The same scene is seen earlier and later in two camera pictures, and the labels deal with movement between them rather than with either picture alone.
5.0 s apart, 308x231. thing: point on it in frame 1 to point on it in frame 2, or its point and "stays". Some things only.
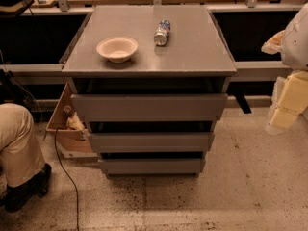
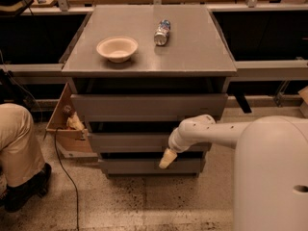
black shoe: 14,198 stays
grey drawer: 150,142 stays
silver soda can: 160,37 stays
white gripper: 295,45 to 176,143
